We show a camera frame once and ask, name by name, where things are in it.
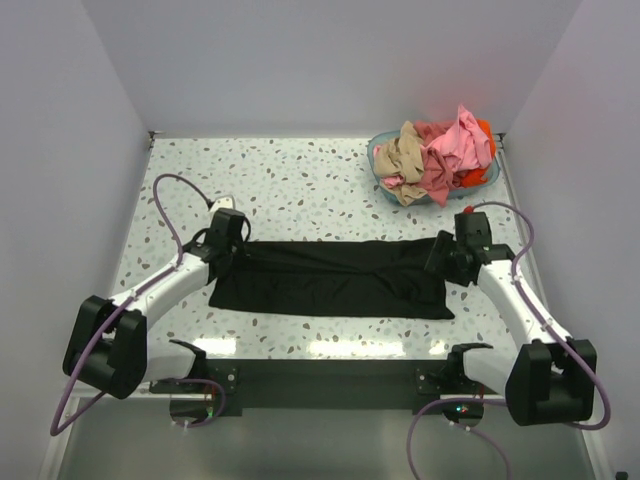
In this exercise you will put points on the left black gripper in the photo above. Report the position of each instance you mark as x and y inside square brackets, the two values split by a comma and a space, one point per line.
[240, 238]

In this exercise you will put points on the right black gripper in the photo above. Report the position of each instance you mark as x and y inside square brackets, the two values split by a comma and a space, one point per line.
[436, 262]

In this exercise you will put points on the black t-shirt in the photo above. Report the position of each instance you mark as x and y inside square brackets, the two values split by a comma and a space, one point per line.
[334, 279]

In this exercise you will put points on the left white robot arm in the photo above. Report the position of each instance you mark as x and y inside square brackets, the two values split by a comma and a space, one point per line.
[145, 310]

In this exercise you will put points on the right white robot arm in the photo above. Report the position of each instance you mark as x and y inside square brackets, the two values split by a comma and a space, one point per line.
[548, 379]

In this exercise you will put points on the orange t-shirt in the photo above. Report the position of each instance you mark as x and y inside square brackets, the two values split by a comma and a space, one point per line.
[477, 151]

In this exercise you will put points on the light pink t-shirt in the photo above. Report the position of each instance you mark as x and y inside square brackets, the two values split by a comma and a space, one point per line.
[393, 181]

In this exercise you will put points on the beige t-shirt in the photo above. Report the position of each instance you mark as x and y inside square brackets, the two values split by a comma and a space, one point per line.
[402, 155]

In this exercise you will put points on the teal plastic laundry basket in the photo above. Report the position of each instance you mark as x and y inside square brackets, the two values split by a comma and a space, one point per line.
[379, 139]

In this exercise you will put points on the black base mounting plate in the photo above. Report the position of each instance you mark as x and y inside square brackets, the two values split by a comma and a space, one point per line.
[365, 384]

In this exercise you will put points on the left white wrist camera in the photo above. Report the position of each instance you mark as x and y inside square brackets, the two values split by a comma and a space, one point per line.
[227, 202]

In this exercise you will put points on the aluminium frame rail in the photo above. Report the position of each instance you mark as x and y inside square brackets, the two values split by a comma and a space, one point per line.
[462, 411]

